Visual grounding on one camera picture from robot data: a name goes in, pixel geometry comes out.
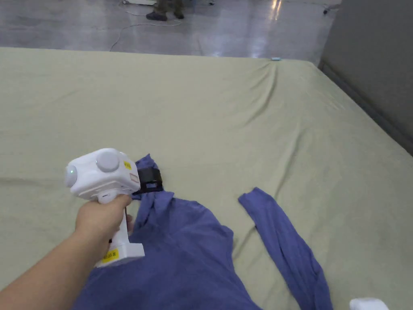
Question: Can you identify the white floor cable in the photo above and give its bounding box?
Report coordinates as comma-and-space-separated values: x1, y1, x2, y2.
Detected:
109, 18, 183, 52

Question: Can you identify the dark blue shirt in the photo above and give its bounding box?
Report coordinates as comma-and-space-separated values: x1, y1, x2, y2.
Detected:
71, 153, 334, 310

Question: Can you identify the person's left hand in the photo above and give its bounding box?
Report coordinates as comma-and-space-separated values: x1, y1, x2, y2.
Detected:
74, 195, 135, 256

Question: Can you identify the bed with pale green sheet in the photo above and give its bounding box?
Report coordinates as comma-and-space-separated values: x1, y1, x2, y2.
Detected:
0, 46, 413, 310

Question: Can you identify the grey padded headboard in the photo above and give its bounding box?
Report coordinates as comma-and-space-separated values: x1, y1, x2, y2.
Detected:
317, 0, 413, 150

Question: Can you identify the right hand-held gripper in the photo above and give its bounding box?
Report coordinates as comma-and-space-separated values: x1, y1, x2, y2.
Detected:
349, 297, 388, 310

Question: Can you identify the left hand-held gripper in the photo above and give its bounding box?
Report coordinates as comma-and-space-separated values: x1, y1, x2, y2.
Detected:
65, 148, 165, 268

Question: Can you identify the person's left forearm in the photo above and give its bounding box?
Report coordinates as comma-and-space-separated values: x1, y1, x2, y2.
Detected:
0, 228, 105, 310

